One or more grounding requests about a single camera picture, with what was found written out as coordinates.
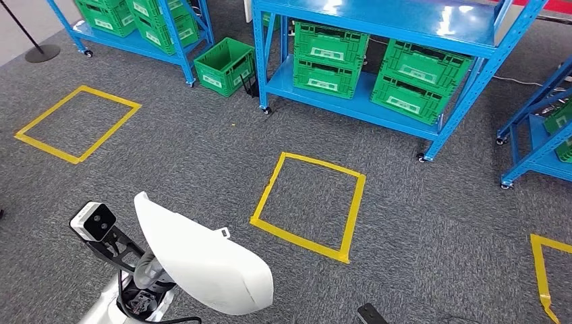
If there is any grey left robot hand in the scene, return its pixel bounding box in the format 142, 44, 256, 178
133, 250, 177, 292

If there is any white plastic shell part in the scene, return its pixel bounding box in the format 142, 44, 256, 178
134, 191, 275, 317

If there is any black robot body part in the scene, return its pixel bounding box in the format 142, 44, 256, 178
356, 303, 390, 324

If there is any blue metal shelf rack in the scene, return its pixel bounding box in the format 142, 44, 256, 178
45, 0, 217, 88
494, 55, 572, 190
251, 0, 550, 163

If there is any yellow floor tape square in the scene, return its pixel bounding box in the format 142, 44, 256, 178
14, 84, 142, 165
250, 152, 367, 265
530, 234, 572, 324

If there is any black router with antennas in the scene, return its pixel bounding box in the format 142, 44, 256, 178
239, 72, 261, 99

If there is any black stanchion with round base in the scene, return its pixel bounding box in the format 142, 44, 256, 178
0, 0, 61, 64

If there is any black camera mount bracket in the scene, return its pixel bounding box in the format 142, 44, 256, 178
84, 227, 146, 275

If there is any black camera cable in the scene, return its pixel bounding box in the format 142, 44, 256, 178
117, 270, 203, 324

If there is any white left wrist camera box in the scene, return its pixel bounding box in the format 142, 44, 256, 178
69, 201, 117, 243

